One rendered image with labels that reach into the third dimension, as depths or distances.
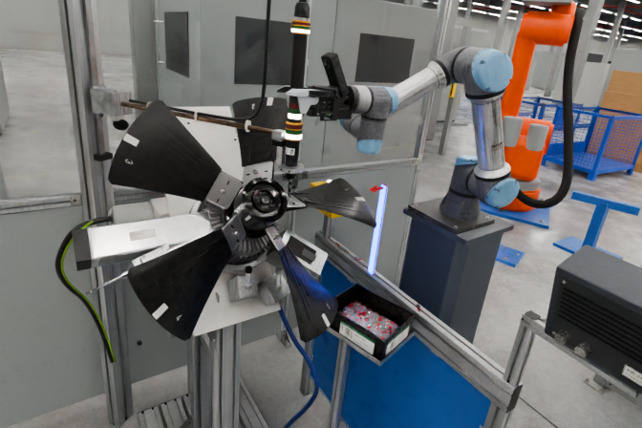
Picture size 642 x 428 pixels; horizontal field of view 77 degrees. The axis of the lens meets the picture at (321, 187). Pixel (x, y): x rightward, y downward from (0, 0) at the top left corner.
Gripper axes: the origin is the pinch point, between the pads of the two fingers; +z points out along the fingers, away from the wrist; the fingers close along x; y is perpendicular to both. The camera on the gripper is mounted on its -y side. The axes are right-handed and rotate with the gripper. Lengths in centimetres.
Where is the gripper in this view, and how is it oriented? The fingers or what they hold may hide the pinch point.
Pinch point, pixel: (286, 89)
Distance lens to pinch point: 101.3
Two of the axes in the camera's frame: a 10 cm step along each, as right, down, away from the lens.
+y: -1.0, 9.4, 3.4
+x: -5.4, -3.4, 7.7
